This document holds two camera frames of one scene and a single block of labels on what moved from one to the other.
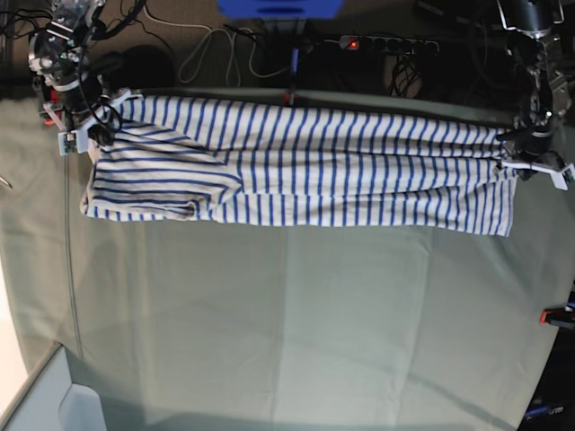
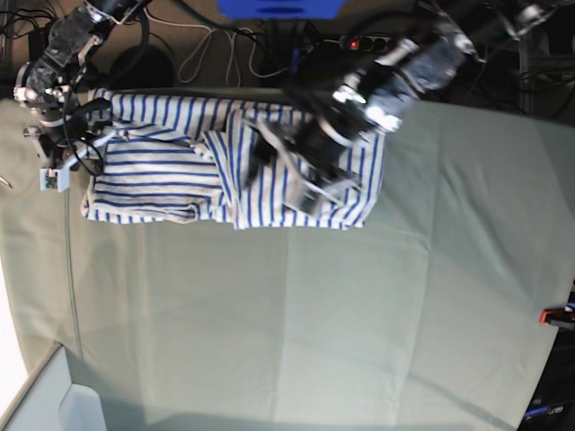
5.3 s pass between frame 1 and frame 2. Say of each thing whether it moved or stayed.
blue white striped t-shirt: moved
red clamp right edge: stayed
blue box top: stayed
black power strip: stayed
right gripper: moved
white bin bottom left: stayed
